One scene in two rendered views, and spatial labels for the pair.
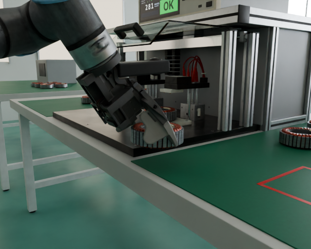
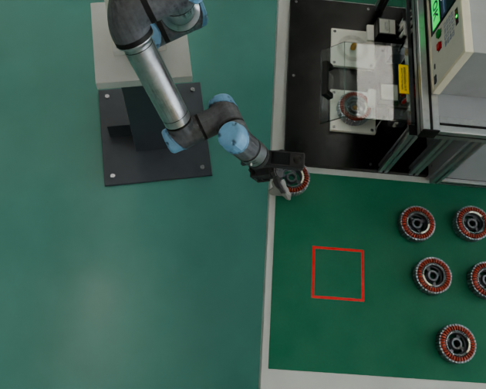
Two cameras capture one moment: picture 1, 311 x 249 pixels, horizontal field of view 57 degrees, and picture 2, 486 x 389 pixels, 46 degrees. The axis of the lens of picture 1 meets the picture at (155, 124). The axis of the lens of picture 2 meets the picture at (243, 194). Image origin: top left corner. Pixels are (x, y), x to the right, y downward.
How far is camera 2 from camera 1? 150 cm
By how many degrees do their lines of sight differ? 60
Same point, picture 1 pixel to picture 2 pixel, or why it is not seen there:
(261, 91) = (442, 163)
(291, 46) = not seen: outside the picture
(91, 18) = (247, 157)
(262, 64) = (453, 151)
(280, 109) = (466, 175)
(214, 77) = not seen: hidden behind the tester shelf
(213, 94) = not seen: hidden behind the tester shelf
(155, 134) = (276, 192)
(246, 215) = (277, 262)
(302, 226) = (288, 282)
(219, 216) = (268, 254)
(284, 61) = not seen: outside the picture
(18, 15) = (215, 126)
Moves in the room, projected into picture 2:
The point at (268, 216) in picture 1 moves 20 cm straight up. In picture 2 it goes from (285, 268) to (296, 253)
